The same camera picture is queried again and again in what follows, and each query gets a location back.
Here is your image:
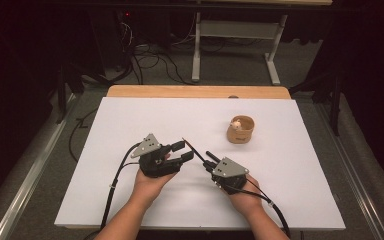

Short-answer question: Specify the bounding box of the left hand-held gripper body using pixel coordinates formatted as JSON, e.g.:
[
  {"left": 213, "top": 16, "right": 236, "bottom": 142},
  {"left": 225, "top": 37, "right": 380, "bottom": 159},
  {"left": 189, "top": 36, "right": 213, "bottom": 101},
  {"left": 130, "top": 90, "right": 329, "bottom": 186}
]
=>
[{"left": 130, "top": 133, "right": 183, "bottom": 179}]

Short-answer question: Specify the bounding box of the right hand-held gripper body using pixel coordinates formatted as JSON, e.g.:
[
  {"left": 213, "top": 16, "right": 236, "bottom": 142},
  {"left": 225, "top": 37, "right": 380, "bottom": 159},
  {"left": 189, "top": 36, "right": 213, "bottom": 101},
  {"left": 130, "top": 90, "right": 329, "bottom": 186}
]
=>
[{"left": 211, "top": 156, "right": 250, "bottom": 196}]

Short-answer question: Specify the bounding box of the brush pen with gold ferrule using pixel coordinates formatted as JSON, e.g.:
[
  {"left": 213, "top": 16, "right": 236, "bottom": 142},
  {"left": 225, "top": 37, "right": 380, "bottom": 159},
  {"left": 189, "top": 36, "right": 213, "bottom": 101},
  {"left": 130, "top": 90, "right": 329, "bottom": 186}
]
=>
[{"left": 181, "top": 137, "right": 209, "bottom": 165}]

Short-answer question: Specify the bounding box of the yellow pen holder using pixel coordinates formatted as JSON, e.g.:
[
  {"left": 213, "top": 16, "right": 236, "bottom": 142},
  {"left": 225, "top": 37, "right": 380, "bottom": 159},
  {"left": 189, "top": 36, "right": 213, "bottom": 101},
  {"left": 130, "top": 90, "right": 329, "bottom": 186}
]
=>
[{"left": 226, "top": 115, "right": 255, "bottom": 145}]

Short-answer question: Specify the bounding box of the person's right hand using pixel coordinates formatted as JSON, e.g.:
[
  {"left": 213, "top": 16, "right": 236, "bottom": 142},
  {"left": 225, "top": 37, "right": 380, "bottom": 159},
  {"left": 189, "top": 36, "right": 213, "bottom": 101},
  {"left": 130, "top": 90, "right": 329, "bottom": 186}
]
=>
[{"left": 228, "top": 175, "right": 267, "bottom": 218}]

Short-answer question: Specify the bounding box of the person's left hand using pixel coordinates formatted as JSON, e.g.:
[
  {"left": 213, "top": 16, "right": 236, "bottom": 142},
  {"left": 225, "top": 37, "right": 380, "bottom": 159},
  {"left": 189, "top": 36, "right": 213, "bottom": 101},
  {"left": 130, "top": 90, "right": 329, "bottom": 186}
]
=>
[{"left": 131, "top": 170, "right": 179, "bottom": 210}]

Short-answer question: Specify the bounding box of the white table board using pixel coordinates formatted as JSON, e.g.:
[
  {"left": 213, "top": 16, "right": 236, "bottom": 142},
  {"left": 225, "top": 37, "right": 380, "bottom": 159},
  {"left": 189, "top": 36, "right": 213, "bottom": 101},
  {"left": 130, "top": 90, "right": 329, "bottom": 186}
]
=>
[{"left": 53, "top": 96, "right": 347, "bottom": 232}]

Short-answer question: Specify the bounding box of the wooden table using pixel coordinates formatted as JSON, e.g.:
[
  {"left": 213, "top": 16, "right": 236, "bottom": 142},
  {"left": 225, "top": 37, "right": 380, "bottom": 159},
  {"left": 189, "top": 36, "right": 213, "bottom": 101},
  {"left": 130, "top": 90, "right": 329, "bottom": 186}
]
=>
[{"left": 106, "top": 84, "right": 292, "bottom": 100}]

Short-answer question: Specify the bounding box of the black metal stand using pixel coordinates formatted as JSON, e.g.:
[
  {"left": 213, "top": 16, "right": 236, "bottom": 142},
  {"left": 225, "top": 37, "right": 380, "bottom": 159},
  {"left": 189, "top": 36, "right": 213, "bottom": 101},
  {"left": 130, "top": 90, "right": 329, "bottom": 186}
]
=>
[
  {"left": 288, "top": 66, "right": 344, "bottom": 137},
  {"left": 54, "top": 63, "right": 84, "bottom": 125}
]

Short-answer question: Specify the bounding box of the dark cabinet with red light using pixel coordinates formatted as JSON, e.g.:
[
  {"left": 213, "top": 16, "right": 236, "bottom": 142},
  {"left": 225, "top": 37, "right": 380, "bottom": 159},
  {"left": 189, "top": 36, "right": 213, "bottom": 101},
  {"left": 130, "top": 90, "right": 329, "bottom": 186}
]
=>
[{"left": 89, "top": 9, "right": 138, "bottom": 73}]

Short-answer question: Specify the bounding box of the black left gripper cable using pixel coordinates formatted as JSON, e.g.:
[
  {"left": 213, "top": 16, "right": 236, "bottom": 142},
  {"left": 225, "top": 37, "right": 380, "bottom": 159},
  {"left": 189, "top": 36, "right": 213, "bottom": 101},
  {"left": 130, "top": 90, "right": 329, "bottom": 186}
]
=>
[{"left": 83, "top": 142, "right": 142, "bottom": 240}]

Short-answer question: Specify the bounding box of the single black floor cable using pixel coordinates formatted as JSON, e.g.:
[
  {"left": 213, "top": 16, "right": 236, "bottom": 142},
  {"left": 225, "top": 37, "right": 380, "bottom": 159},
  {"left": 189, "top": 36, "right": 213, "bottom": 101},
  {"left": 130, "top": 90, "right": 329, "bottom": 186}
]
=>
[{"left": 68, "top": 108, "right": 99, "bottom": 163}]

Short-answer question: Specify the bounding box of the bundle of black floor cables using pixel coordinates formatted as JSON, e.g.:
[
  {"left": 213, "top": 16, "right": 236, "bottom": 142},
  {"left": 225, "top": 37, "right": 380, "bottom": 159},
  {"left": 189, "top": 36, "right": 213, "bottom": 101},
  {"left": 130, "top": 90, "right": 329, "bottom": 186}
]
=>
[{"left": 116, "top": 19, "right": 198, "bottom": 86}]

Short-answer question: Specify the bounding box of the metal floor rail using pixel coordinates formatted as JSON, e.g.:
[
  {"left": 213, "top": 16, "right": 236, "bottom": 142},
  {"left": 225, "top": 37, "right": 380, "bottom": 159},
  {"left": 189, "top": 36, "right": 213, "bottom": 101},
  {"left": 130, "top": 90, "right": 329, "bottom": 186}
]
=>
[
  {"left": 0, "top": 93, "right": 81, "bottom": 240},
  {"left": 313, "top": 99, "right": 384, "bottom": 240}
]

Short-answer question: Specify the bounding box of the white metal table frame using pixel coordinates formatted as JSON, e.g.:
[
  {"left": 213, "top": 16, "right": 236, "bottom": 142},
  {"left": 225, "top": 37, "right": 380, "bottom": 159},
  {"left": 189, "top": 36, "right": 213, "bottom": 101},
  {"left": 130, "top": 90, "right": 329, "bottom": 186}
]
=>
[{"left": 191, "top": 0, "right": 333, "bottom": 86}]

